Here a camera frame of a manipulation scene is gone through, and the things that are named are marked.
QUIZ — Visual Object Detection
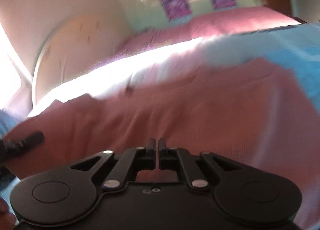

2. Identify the pink quilt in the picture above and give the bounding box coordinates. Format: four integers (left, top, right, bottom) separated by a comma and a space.
116, 6, 300, 56

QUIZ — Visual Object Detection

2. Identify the patterned blue white bedsheet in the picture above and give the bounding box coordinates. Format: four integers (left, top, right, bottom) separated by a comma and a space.
30, 24, 319, 116

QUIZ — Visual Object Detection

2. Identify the pink sweatshirt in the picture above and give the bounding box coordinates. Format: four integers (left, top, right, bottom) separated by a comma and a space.
5, 58, 319, 229

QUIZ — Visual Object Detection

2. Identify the person's hand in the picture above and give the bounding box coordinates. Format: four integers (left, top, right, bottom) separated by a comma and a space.
0, 198, 16, 230

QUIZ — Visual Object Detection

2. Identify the cream bed headboard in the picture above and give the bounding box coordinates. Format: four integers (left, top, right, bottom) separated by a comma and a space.
32, 14, 132, 106

